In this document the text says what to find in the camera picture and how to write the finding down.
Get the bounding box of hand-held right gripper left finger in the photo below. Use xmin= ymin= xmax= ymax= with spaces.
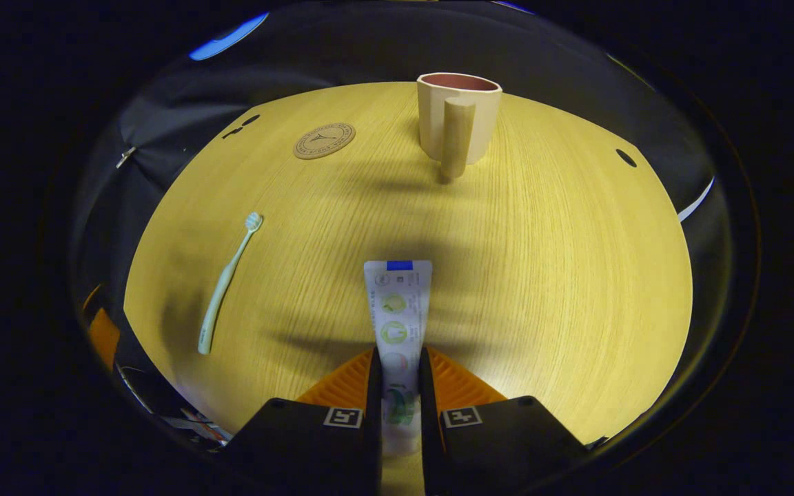
xmin=221 ymin=348 xmax=384 ymax=496

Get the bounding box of white toothpaste tube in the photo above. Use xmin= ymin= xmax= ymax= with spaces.
xmin=363 ymin=260 xmax=434 ymax=457

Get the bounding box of pale green toothbrush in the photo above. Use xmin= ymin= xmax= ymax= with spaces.
xmin=197 ymin=212 xmax=264 ymax=356

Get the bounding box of beige cup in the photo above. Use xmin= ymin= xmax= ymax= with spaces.
xmin=416 ymin=72 xmax=503 ymax=184

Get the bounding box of black backdrop cloth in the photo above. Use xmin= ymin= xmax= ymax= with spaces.
xmin=70 ymin=0 xmax=735 ymax=428

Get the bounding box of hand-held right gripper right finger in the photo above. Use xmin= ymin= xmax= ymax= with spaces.
xmin=418 ymin=347 xmax=591 ymax=496

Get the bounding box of round cork coaster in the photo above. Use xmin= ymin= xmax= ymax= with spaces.
xmin=293 ymin=123 xmax=356 ymax=161

